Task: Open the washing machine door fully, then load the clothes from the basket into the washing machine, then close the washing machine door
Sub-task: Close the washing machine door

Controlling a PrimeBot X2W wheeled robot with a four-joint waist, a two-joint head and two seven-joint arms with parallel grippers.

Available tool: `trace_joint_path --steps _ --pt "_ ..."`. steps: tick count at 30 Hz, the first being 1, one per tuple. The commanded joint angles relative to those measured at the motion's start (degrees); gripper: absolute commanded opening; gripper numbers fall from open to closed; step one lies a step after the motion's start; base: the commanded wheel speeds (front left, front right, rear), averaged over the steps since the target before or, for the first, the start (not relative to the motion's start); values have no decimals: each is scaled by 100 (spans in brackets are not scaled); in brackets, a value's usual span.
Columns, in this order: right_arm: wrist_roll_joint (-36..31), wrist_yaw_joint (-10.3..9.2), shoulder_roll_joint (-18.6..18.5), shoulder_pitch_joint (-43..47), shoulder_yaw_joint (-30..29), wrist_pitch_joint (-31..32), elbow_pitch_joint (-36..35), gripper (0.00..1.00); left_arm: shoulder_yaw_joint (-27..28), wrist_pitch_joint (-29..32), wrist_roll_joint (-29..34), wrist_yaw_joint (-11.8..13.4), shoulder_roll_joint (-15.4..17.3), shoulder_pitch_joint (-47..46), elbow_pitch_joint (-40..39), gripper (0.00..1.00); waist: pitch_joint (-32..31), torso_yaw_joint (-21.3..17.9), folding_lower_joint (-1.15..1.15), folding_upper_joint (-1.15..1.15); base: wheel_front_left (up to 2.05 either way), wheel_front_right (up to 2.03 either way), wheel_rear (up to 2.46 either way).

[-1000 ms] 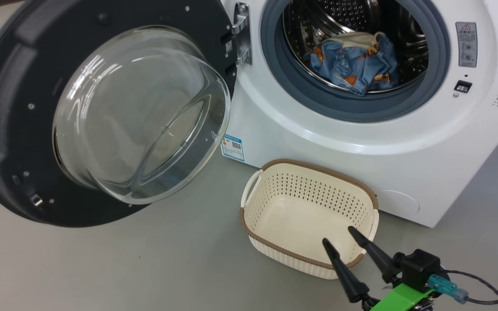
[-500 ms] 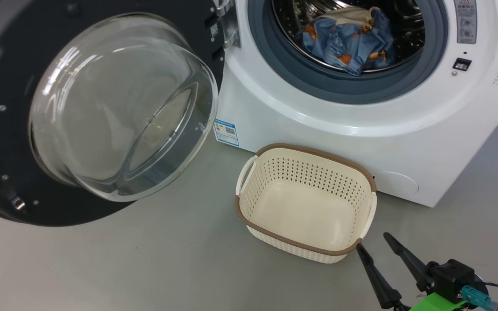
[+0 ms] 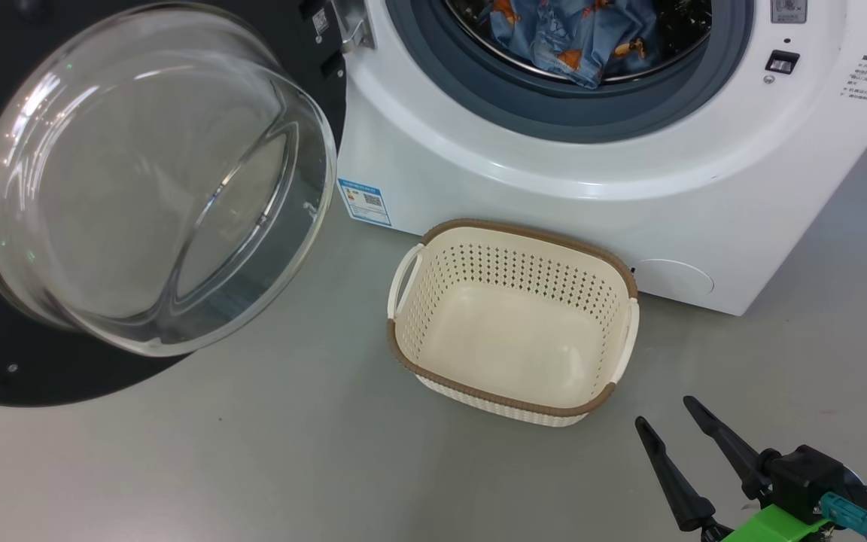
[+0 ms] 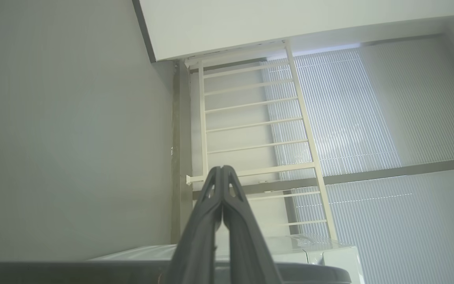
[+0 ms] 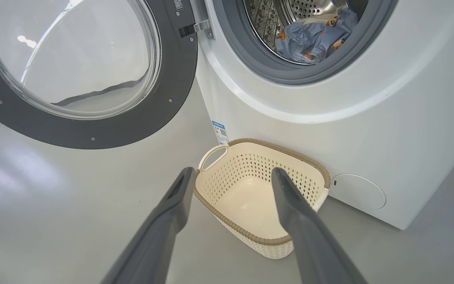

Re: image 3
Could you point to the blue energy label sticker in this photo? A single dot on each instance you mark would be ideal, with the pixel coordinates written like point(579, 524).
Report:
point(364, 202)

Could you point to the cream perforated laundry basket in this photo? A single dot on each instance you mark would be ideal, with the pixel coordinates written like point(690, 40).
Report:
point(516, 339)

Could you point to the clear glass door bowl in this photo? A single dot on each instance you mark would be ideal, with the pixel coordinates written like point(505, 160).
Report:
point(140, 188)

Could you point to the white washing machine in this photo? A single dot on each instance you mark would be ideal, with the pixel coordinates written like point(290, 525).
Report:
point(629, 203)

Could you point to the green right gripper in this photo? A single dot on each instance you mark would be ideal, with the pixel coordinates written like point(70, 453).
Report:
point(772, 527)

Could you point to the grey warning sticker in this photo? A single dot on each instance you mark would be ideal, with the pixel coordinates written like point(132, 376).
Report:
point(789, 10)

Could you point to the metal door hinge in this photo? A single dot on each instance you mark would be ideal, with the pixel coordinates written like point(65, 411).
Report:
point(354, 30)

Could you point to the grey rubber door gasket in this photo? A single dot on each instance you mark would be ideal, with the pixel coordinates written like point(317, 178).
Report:
point(629, 113)

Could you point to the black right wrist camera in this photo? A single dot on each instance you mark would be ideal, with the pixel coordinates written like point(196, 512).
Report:
point(810, 474)

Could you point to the steel washing machine drum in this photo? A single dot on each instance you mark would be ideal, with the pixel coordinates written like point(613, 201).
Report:
point(674, 38)

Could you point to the black round washing machine door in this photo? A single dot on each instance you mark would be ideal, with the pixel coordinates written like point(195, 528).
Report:
point(65, 376)

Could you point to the black door latch socket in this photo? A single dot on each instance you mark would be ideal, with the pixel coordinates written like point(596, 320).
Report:
point(782, 62)

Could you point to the round white filter cover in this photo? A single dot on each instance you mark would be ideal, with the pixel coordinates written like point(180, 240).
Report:
point(674, 278)

